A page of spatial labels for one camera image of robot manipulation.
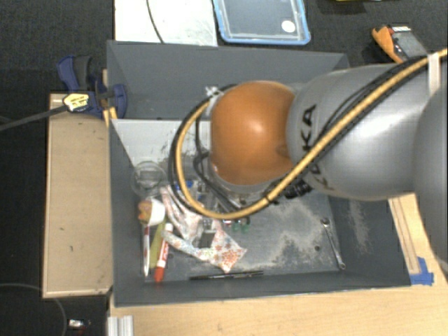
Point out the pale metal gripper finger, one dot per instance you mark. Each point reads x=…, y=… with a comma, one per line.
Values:
x=206, y=238

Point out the white floral cloth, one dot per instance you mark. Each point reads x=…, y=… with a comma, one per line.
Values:
x=224, y=254

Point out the thin black stick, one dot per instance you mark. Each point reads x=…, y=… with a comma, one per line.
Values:
x=227, y=275

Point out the red and white marker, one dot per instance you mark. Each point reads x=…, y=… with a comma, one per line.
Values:
x=162, y=257

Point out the yellow-green stick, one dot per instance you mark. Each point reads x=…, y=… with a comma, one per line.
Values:
x=156, y=245

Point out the white cup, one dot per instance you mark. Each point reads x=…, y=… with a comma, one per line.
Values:
x=157, y=211

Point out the white and red toothbrush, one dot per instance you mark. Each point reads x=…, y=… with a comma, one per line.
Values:
x=146, y=250

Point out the orange toy food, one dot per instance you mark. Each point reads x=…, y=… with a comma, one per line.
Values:
x=144, y=211

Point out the grey metal bin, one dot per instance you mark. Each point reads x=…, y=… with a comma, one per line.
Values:
x=287, y=247

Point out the clear glass cup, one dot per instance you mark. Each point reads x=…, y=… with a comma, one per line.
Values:
x=148, y=178

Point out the silver wrench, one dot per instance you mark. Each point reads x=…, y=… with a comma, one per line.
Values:
x=334, y=245

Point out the pale wood board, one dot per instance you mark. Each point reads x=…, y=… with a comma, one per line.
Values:
x=78, y=205

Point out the black cylinder on white bracket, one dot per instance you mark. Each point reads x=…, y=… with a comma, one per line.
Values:
x=297, y=189

